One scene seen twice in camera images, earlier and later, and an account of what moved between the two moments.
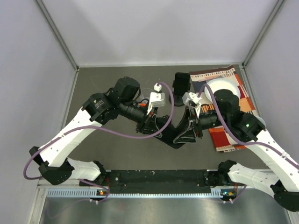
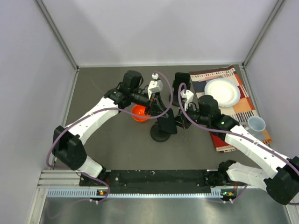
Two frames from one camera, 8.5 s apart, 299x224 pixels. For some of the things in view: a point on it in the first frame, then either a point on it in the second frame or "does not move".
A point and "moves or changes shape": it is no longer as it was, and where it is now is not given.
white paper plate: [217, 84] does not move
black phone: [181, 83] does not move
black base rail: [159, 181] does not move
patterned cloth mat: [222, 139] does not move
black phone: [168, 134] moves or changes shape
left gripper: [148, 126] → [151, 106]
